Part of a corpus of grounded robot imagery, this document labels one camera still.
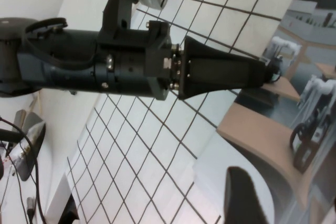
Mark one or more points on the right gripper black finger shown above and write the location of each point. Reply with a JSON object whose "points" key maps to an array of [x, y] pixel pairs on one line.
{"points": [[246, 200]]}

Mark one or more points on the grey silver device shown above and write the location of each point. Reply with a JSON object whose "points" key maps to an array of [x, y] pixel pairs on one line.
{"points": [[31, 142]]}

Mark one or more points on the black angular object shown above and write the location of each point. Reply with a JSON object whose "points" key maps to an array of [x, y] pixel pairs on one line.
{"points": [[70, 211]]}

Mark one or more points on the dark bar-shaped object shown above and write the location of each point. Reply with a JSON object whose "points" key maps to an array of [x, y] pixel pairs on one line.
{"points": [[9, 135]]}

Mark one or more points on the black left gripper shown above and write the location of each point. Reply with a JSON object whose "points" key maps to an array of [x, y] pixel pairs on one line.
{"points": [[155, 64]]}

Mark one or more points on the AgileX robot brochure book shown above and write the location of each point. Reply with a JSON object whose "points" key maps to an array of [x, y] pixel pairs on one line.
{"points": [[262, 140]]}

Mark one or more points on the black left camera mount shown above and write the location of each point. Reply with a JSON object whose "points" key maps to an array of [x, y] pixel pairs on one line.
{"points": [[118, 6]]}

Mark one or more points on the white black-grid tablecloth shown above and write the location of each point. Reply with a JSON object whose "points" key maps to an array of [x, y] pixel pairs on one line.
{"points": [[147, 171]]}

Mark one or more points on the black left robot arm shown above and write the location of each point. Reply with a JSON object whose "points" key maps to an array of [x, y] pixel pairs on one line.
{"points": [[73, 72]]}

